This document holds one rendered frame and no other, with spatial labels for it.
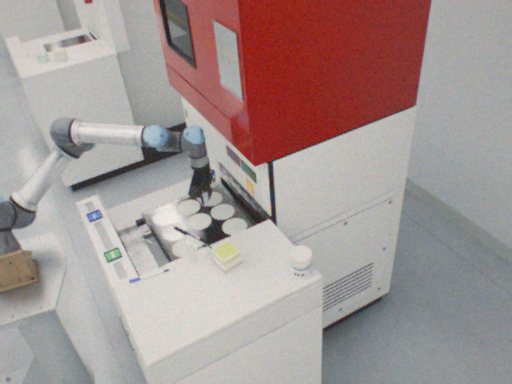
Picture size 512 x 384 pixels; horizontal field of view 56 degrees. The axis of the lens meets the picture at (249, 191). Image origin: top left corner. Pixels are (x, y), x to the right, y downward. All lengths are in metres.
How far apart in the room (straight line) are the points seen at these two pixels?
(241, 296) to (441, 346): 1.40
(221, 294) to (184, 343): 0.21
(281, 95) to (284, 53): 0.14
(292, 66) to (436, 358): 1.69
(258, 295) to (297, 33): 0.83
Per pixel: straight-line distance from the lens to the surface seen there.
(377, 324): 2.75
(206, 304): 1.60
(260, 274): 1.66
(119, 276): 1.77
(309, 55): 1.61
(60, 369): 2.48
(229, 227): 1.93
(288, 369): 1.94
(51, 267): 2.12
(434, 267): 3.08
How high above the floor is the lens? 2.19
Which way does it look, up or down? 38 degrees down
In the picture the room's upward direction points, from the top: 6 degrees counter-clockwise
